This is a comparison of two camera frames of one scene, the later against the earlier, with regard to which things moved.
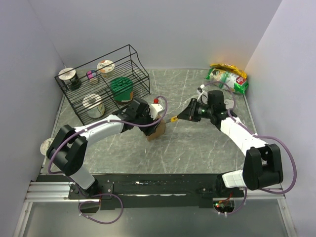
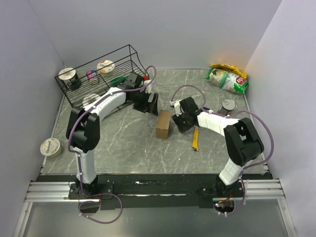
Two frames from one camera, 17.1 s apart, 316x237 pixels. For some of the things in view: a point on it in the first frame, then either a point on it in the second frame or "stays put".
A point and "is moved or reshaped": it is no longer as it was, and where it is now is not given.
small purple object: [91, 74] stays put
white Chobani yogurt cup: [106, 68] stays put
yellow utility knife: [174, 119] is moved or reshaped
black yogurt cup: [69, 74] stays put
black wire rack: [100, 88] stays put
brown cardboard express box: [159, 131] is moved or reshaped
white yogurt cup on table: [45, 145] stays put
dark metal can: [229, 103] stays put
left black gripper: [148, 130] to [150, 107]
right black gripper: [189, 113] to [181, 127]
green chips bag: [237, 83] stays put
